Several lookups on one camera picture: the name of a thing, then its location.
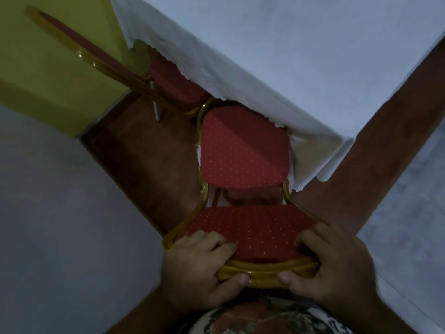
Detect person's left hand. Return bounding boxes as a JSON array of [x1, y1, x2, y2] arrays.
[[161, 230, 250, 305]]

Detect person's right hand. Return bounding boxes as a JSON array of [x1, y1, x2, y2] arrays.
[[278, 223, 381, 308]]

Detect red dotted gold-frame chair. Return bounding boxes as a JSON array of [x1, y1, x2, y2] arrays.
[[29, 7, 217, 123], [162, 104, 328, 289]]

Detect person's right forearm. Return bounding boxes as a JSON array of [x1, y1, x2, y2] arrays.
[[342, 292, 397, 334]]

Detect person's left forearm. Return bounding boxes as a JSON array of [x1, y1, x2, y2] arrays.
[[113, 287, 185, 334]]

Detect person's floral patterned shirt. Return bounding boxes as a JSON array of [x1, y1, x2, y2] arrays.
[[187, 295, 352, 334]]

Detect plain white tablecloth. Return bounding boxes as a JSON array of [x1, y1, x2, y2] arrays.
[[0, 103, 168, 334], [357, 116, 445, 334]]

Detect white scalloped tablecloth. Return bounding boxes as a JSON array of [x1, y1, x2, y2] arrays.
[[108, 0, 445, 192]]

